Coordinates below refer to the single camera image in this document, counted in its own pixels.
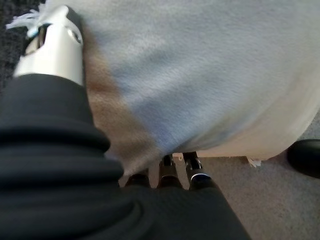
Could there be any black shoe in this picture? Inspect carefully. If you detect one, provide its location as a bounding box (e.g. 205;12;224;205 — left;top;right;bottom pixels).
286;138;320;180

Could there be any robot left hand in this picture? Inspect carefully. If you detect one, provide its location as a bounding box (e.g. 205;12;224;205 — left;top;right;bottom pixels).
0;4;251;240

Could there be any white fringed cushion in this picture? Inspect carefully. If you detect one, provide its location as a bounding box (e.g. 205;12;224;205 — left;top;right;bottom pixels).
4;0;320;173

